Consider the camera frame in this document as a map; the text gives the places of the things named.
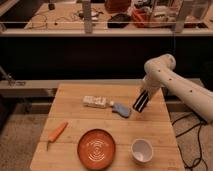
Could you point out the black whiteboard eraser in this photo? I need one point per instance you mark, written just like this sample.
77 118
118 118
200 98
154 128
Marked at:
141 101

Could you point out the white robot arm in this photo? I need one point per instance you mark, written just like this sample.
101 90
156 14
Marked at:
160 72

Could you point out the orange ceramic plate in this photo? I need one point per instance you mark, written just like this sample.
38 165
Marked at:
96 149

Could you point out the white ceramic cup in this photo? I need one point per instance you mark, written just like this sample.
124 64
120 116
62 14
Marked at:
141 151

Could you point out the black bowl on bench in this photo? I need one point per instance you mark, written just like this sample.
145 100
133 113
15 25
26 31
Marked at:
119 20

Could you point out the orange container on bench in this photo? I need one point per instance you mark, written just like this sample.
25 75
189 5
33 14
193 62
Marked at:
140 18

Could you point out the red box on bench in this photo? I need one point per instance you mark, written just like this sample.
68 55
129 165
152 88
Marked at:
113 6

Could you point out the orange handled knife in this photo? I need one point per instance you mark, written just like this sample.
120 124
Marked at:
56 133

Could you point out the metal post left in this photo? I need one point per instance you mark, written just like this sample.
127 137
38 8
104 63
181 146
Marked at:
86 6

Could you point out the metal post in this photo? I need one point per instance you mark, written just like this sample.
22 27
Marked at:
86 6
184 11

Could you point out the metal post right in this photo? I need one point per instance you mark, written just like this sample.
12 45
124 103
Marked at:
184 11

